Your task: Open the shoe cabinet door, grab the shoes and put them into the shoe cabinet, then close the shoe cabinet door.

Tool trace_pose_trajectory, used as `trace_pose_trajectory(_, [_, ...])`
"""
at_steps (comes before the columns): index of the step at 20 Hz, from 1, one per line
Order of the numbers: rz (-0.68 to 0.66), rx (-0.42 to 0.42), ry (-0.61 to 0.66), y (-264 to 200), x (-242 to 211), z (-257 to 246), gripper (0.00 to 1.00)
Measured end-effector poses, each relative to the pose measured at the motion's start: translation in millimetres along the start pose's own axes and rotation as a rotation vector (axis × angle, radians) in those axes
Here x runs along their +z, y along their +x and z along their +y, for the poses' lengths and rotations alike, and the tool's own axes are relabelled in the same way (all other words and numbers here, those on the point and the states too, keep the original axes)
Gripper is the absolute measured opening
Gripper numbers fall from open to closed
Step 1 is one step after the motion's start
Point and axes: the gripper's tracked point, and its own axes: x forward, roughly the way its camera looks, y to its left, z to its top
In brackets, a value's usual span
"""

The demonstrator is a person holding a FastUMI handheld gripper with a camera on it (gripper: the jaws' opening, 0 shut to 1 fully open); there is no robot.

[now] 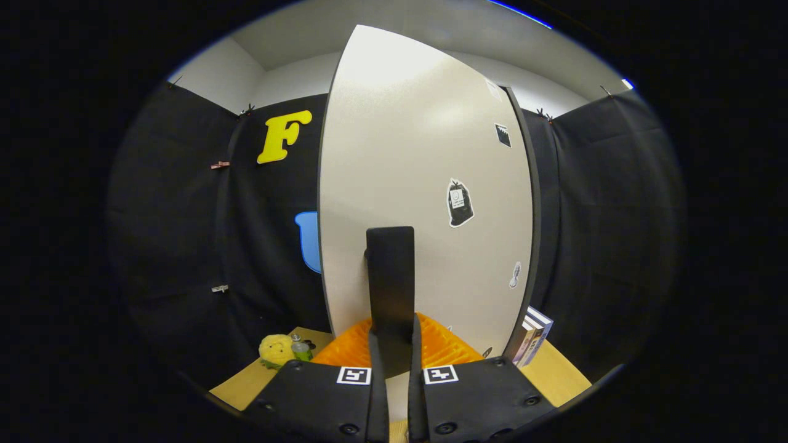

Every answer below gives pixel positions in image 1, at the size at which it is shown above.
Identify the black backdrop cloth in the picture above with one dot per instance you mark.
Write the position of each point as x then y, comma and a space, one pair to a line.
615, 234

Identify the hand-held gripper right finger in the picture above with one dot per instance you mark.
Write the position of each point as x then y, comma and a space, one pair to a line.
486, 400

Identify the yellow plush toy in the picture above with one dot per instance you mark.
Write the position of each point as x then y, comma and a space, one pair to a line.
275, 351

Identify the white blue spine book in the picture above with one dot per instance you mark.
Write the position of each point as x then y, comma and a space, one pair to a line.
540, 326

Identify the green label bottle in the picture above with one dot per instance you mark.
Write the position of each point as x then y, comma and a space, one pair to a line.
301, 351

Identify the red cloth clip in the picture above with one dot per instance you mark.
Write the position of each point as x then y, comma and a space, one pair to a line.
220, 165

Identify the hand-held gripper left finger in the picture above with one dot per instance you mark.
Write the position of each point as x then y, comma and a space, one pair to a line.
314, 400

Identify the dark grey shoe cabinet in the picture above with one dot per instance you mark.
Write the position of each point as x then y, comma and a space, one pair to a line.
537, 203

